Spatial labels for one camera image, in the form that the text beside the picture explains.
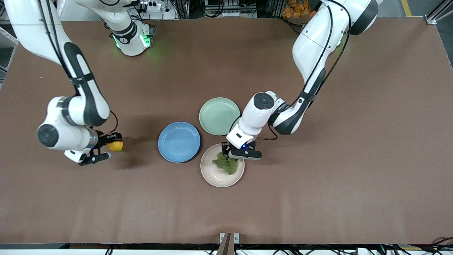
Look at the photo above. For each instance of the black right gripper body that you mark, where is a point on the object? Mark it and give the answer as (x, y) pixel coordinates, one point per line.
(103, 139)

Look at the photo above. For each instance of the yellow lemon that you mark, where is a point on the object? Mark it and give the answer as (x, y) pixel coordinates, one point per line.
(115, 146)

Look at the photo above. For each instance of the green lettuce leaf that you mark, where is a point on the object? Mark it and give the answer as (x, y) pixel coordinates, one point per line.
(226, 165)

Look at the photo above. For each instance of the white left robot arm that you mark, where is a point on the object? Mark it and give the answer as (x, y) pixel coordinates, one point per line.
(311, 46)

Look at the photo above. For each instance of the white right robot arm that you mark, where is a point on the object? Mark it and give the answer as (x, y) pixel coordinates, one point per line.
(85, 99)

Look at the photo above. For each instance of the beige plate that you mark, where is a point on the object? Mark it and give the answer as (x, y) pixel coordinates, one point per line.
(221, 179)

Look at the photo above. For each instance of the green plate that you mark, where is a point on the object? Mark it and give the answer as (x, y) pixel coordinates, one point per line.
(217, 116)

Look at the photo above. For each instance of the blue plate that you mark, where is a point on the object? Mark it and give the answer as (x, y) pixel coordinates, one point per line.
(179, 142)

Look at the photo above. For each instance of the brown table cover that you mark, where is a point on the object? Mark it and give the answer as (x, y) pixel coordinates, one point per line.
(226, 212)

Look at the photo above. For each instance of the white power strip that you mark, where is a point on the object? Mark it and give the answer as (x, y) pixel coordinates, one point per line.
(151, 6)

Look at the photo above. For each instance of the bag of orange fruit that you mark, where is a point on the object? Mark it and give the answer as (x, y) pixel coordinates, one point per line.
(295, 9)

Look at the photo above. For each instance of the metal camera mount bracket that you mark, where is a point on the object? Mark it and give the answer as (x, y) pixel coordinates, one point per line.
(229, 242)

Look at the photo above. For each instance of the aluminium frame profile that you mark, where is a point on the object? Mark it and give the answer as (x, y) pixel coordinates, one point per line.
(439, 12)

